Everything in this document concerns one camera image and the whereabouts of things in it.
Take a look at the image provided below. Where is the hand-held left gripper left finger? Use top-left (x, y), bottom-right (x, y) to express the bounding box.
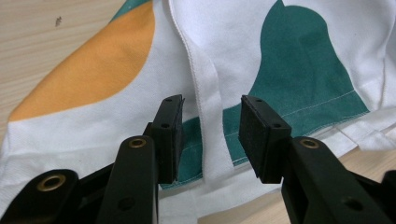
top-left (95, 94), bottom-right (187, 224)

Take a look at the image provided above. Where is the white tote bag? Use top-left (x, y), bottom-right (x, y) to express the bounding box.
top-left (0, 0), bottom-right (396, 224)

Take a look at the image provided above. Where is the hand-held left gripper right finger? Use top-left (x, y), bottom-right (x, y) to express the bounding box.
top-left (238, 94), bottom-right (394, 224)

